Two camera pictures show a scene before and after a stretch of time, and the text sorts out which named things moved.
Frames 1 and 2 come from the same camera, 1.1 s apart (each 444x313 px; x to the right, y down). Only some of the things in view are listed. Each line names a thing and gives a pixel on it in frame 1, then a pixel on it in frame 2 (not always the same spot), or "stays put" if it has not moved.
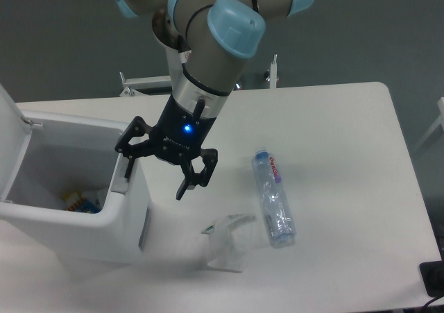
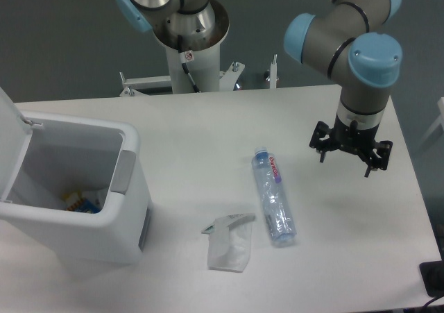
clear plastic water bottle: x=282 y=230 stays put
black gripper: x=179 y=135 to x=361 y=141
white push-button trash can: x=63 y=190 stays put
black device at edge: x=432 y=273 stays put
